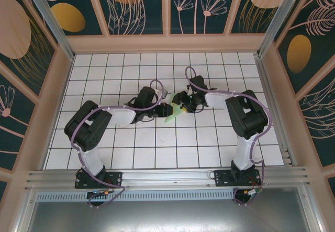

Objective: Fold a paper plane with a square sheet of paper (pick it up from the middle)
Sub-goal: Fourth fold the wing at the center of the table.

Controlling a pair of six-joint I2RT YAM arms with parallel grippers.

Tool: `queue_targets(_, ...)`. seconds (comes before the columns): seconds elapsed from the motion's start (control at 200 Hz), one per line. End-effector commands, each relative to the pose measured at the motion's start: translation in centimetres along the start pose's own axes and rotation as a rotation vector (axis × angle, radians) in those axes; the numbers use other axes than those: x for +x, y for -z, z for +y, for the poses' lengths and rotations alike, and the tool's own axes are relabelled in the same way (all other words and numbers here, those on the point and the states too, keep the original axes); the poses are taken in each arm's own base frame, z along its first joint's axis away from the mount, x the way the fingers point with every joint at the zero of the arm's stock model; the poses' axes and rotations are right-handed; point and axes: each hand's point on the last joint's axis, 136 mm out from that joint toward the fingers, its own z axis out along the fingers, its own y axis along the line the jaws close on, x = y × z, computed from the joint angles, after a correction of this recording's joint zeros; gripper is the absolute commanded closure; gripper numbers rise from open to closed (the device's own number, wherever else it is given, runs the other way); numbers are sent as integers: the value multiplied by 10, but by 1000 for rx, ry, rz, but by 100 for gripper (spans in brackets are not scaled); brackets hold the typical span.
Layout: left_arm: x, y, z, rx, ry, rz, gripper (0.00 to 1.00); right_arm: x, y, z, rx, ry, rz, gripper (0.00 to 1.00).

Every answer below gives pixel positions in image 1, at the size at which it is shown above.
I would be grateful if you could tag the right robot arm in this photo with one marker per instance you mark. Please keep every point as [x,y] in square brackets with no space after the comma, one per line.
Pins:
[248,116]

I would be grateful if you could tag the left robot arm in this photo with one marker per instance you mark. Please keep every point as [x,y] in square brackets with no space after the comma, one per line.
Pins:
[86,127]

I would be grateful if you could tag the grey metal sheet panel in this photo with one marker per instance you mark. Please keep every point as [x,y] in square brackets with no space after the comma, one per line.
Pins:
[170,216]

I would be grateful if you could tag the small controller circuit board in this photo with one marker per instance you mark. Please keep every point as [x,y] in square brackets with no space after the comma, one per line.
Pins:
[252,191]
[100,193]

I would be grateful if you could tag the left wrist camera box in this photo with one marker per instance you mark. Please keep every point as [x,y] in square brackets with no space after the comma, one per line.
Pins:
[162,93]

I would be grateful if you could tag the wide aluminium mounting rail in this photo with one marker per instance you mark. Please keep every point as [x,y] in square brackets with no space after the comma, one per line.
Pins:
[170,177]

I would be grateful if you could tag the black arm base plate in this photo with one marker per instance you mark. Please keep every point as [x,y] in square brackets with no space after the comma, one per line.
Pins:
[222,177]
[115,178]

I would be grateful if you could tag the aluminium table edge rail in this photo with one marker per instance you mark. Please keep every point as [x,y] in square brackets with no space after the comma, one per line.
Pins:
[267,85]

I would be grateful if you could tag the aluminium frame post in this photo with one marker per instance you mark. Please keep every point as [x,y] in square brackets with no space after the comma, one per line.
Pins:
[279,17]
[49,17]

